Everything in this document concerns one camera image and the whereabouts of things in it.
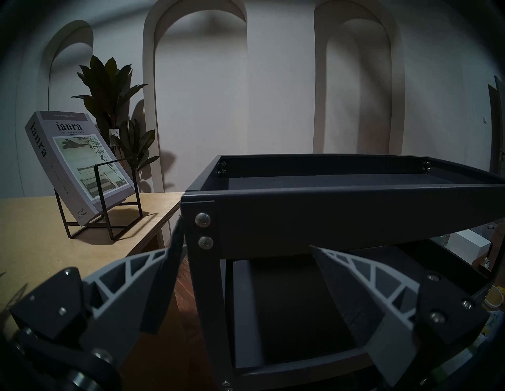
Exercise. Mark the grey ianra hardcover book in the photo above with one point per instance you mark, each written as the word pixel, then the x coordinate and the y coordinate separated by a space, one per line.
pixel 75 157

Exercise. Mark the small white plant tag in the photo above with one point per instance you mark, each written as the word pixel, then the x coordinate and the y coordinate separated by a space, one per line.
pixel 114 136

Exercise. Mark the dark green potted plant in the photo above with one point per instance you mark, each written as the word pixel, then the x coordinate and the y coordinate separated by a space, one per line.
pixel 106 86

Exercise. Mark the dark metal utility cart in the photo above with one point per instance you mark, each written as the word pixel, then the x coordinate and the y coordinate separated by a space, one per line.
pixel 315 209

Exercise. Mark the pale yellow cup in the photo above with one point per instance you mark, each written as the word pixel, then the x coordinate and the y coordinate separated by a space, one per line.
pixel 493 297

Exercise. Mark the dark door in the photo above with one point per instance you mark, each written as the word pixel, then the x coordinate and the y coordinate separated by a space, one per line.
pixel 498 126

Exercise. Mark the white rectangular box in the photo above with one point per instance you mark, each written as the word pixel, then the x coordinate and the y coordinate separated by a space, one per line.
pixel 467 244

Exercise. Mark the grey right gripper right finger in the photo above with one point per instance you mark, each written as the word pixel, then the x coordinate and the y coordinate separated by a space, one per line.
pixel 378 307

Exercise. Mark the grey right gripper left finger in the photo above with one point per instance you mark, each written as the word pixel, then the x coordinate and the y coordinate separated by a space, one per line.
pixel 118 299

